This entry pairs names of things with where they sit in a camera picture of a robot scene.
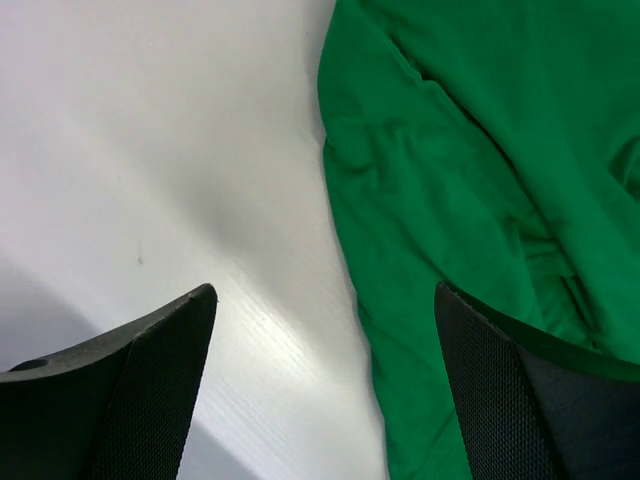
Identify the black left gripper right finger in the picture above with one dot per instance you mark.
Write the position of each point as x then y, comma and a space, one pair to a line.
533, 406

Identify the green t-shirt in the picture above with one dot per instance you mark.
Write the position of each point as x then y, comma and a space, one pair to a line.
493, 145

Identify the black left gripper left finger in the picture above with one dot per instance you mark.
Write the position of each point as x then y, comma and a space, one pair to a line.
117, 406

